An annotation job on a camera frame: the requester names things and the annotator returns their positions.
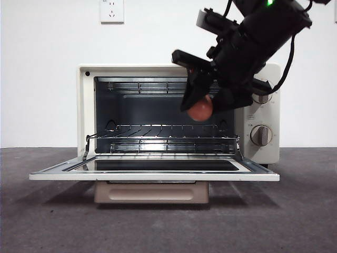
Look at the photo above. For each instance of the white wall socket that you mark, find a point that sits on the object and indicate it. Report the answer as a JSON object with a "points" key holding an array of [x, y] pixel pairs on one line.
{"points": [[111, 13]]}

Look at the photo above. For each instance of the cream Toshiba toaster oven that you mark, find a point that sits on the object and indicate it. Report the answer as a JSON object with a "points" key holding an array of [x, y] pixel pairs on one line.
{"points": [[268, 155]]}

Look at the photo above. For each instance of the beige oven knob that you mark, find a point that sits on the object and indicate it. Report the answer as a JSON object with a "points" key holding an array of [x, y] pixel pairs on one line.
{"points": [[260, 135], [262, 98]]}

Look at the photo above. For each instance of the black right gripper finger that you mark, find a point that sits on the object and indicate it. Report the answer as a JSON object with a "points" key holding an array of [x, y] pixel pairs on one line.
{"points": [[234, 98], [196, 89]]}

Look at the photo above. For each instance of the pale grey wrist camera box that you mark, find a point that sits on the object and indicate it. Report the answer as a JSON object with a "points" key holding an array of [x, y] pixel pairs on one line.
{"points": [[201, 18]]}

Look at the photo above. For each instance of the brown egg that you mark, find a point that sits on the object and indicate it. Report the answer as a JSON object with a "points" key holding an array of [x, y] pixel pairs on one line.
{"points": [[201, 112]]}

